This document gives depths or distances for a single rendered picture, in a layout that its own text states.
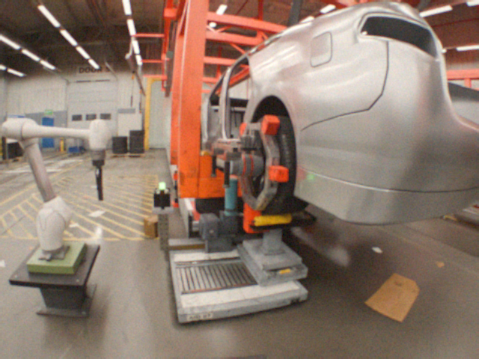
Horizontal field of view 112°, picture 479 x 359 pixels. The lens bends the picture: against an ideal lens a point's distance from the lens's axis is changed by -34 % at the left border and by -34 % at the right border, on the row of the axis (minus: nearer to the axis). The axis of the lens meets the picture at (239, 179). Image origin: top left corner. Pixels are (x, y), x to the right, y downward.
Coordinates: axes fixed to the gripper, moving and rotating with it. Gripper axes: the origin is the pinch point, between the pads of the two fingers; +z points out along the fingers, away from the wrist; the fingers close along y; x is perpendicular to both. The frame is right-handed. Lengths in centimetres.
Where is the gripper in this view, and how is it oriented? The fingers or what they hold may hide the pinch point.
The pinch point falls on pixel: (100, 194)
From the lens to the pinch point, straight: 145.0
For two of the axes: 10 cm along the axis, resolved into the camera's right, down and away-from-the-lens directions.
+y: 4.0, 2.0, -8.9
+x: 9.2, -0.3, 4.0
